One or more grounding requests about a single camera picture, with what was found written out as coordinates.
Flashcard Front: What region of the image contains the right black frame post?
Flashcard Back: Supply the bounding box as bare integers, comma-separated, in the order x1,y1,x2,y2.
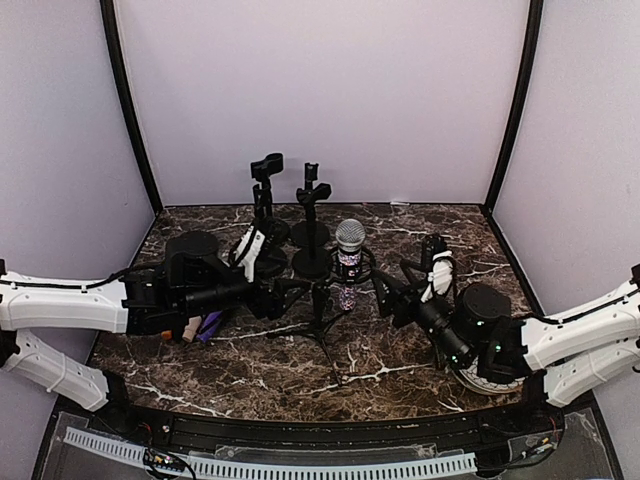
483,0,544,217

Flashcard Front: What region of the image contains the beige pink microphone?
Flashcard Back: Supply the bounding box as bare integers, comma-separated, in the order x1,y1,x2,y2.
182,317,202,343

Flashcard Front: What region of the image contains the black front rail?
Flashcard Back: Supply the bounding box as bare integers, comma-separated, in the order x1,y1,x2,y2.
125,403,565,452

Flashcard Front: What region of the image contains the glitter silver microphone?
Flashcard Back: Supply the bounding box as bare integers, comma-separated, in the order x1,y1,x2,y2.
335,219,366,311

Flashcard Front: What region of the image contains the black stand of purple microphone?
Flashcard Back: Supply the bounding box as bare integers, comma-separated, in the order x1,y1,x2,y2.
292,183,332,280

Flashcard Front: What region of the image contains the white cable duct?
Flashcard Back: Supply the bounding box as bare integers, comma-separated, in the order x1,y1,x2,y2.
63,427,477,479

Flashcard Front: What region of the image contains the black frame post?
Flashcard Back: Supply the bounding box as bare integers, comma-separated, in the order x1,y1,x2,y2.
99,0,164,216
483,0,544,217

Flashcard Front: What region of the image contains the flower pattern plate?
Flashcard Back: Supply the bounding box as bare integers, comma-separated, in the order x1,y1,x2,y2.
452,367,524,396

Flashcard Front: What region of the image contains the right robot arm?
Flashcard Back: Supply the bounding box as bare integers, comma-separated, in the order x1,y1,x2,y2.
371,253,639,434

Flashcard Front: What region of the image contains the left black frame post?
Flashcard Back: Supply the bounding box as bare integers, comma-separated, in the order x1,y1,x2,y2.
99,0,164,216

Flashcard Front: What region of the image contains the black stand of beige microphone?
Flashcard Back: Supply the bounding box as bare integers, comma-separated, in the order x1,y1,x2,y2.
290,163,329,248

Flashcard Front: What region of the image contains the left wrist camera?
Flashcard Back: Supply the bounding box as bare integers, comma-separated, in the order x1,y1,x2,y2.
229,223,266,283

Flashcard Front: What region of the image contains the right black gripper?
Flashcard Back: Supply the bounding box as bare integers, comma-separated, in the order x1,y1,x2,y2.
370,258,471,367

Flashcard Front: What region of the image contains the purple microphone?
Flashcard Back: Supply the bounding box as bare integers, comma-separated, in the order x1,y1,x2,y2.
196,311,223,343

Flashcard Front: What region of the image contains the black tripod mic stand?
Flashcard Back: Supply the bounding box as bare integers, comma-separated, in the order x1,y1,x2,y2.
267,246,377,386

